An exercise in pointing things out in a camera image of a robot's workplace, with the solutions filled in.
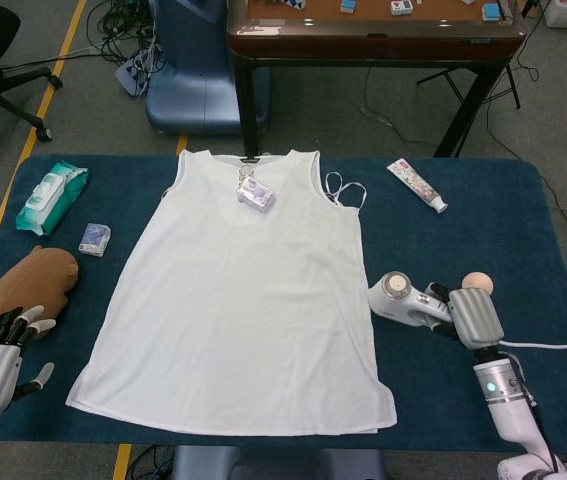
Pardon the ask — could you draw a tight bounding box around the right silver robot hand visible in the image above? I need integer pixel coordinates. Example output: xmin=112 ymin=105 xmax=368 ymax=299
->
xmin=423 ymin=282 xmax=505 ymax=350

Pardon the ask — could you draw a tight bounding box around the white handheld steamer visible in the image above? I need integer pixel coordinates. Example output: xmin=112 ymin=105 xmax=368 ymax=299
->
xmin=366 ymin=270 xmax=457 ymax=329

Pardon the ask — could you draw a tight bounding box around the white sleeveless shirt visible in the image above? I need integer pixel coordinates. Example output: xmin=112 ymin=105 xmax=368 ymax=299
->
xmin=65 ymin=148 xmax=398 ymax=435

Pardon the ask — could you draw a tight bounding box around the blue plastic robot base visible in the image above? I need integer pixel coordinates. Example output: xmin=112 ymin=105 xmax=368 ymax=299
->
xmin=145 ymin=0 xmax=272 ymax=136

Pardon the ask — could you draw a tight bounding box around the beige round ball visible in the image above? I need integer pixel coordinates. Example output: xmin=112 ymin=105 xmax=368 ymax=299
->
xmin=461 ymin=271 xmax=495 ymax=292

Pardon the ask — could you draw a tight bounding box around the dark blue table mat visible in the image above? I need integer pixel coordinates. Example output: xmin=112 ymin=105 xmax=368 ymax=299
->
xmin=0 ymin=154 xmax=567 ymax=444

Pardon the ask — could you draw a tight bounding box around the brown plush toy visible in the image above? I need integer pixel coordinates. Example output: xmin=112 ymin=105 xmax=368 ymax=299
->
xmin=0 ymin=244 xmax=80 ymax=341

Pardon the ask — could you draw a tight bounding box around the white toothpaste tube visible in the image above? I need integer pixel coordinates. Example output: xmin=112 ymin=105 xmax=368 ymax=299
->
xmin=386 ymin=157 xmax=448 ymax=215

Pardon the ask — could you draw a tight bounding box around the small pocket tissue pack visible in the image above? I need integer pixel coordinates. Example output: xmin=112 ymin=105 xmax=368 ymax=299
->
xmin=77 ymin=222 xmax=112 ymax=258

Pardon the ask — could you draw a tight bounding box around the green wet wipes pack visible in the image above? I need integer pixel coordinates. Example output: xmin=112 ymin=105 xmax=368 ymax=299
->
xmin=15 ymin=159 xmax=89 ymax=236

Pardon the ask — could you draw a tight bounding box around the blue grey robot torso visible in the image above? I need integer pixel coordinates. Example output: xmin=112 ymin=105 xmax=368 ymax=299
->
xmin=170 ymin=444 xmax=389 ymax=480

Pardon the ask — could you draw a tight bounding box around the small clear purple case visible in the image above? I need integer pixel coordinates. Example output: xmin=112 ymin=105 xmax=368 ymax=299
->
xmin=235 ymin=177 xmax=278 ymax=215

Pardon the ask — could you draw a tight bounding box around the brown mahjong table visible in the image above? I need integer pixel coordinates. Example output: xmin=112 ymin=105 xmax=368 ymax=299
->
xmin=226 ymin=0 xmax=528 ymax=159

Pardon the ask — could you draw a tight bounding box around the white floor power strip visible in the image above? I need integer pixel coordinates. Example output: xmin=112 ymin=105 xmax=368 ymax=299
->
xmin=115 ymin=52 xmax=159 ymax=96

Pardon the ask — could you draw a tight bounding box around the thin grey cable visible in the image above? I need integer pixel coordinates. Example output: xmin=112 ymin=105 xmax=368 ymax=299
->
xmin=500 ymin=339 xmax=567 ymax=354

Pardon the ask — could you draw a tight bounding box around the white ribbon strap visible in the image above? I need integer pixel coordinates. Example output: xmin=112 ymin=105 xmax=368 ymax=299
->
xmin=323 ymin=171 xmax=367 ymax=211

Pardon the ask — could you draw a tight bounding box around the black floor cable bundle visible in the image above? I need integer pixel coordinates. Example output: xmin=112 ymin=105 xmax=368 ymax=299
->
xmin=85 ymin=0 xmax=164 ymax=69

